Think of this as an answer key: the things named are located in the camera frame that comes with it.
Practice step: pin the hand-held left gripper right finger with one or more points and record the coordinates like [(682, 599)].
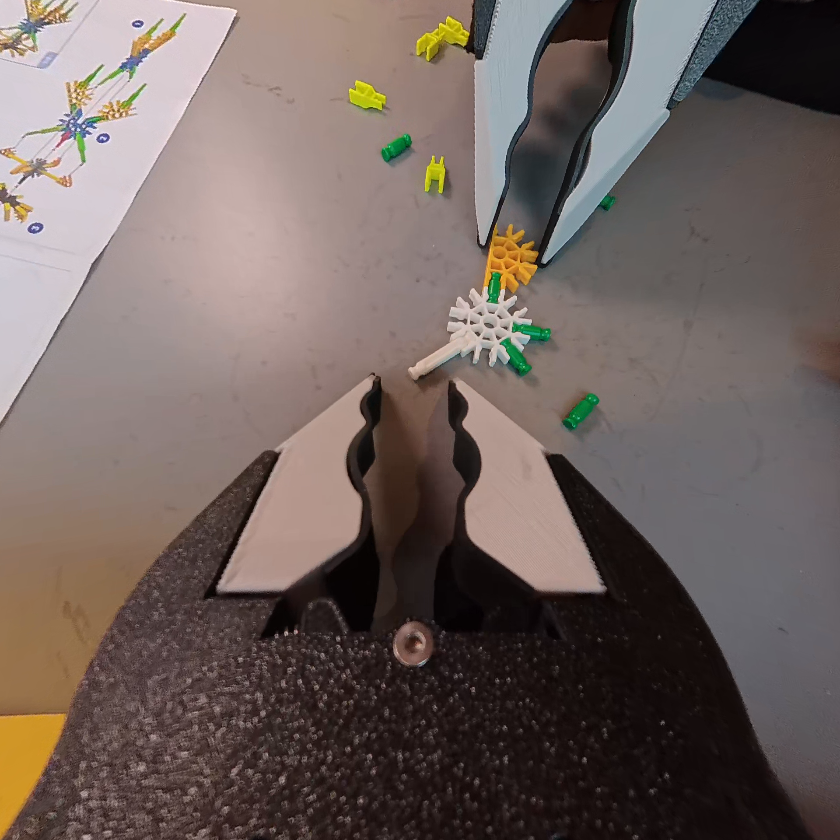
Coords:
[(531, 518)]

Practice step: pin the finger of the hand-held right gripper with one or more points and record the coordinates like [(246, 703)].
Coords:
[(643, 85), (502, 85)]

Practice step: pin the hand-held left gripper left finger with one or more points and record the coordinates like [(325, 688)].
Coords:
[(302, 518)]

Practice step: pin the white plastic rod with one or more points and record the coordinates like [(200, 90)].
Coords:
[(433, 361)]

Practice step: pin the orange half-circle connector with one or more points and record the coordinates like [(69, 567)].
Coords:
[(515, 274)]

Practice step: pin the white snowflake connector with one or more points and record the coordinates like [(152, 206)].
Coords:
[(497, 325)]

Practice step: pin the person's right forearm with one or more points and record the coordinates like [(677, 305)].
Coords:
[(787, 52)]

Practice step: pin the printed instruction sheet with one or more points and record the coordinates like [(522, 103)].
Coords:
[(131, 216)]

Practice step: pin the yellow box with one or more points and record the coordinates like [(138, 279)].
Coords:
[(23, 738)]

